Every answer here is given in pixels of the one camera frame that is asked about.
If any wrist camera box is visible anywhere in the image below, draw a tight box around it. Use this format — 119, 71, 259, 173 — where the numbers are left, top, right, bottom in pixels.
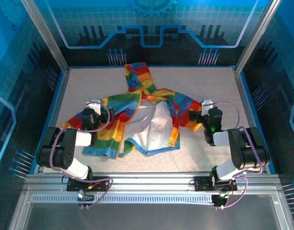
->
86, 99, 102, 115
201, 99, 214, 116

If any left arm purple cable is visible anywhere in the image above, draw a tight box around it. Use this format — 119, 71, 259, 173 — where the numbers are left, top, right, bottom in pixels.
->
49, 100, 113, 209

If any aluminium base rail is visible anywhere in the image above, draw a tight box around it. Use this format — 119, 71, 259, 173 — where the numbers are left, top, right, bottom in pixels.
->
22, 173, 282, 192

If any right aluminium table side rail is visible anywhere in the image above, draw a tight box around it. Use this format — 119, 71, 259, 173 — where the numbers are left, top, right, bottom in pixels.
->
233, 67, 269, 173

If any slotted grey cable duct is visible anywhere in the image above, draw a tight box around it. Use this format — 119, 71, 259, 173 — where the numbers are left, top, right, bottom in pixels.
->
32, 194, 217, 204

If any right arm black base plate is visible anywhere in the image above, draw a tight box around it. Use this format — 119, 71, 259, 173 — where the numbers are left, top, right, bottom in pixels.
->
194, 176, 238, 192

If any rainbow striped zip jacket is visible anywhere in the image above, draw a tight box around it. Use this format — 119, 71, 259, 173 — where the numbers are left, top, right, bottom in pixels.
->
61, 62, 203, 160

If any left aluminium table side rail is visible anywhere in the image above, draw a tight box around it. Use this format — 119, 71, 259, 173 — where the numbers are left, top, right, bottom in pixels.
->
38, 68, 71, 173

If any aluminium frame post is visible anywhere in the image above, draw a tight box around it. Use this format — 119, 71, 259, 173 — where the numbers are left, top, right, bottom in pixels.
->
235, 0, 281, 72
21, 0, 69, 72

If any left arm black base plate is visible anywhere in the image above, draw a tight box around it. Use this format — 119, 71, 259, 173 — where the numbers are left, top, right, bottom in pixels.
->
67, 176, 109, 192

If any grey transparent panel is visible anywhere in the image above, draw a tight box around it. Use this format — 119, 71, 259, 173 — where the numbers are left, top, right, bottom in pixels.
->
23, 202, 282, 230

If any left aluminium frame post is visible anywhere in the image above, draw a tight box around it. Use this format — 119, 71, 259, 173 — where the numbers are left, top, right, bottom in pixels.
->
21, 0, 69, 72

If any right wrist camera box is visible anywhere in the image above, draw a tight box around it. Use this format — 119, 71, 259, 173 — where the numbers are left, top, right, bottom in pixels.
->
201, 99, 214, 116

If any right aluminium frame post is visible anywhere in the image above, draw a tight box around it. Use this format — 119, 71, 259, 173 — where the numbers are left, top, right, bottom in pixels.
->
235, 0, 281, 72

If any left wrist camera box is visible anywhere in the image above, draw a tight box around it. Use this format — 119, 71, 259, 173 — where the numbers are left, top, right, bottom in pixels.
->
86, 99, 102, 115

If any aluminium table side rail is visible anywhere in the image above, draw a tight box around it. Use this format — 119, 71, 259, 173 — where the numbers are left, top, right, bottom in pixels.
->
38, 68, 71, 173
233, 67, 269, 173

